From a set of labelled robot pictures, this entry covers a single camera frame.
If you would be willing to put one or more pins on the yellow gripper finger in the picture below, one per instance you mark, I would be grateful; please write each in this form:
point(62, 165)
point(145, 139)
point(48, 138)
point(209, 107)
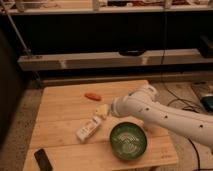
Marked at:
point(102, 111)

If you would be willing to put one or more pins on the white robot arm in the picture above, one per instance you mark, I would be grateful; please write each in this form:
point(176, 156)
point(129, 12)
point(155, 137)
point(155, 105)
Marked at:
point(142, 104)

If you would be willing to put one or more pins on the green bowl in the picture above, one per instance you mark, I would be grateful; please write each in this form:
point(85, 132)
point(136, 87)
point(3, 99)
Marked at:
point(128, 141)

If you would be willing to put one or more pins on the metal diagonal pole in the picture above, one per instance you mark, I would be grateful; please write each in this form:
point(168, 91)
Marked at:
point(26, 50)

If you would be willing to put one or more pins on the orange carrot toy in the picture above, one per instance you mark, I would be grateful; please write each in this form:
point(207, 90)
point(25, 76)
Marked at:
point(93, 96)

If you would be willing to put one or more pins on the long grey shelf beam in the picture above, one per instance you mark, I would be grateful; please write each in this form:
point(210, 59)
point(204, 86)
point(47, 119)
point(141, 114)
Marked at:
point(110, 60)

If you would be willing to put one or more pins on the upper wooden shelf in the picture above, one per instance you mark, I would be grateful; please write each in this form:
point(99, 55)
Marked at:
point(30, 7)

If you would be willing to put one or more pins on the black phone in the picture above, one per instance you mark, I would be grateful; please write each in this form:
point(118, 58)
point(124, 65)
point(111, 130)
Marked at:
point(43, 160)

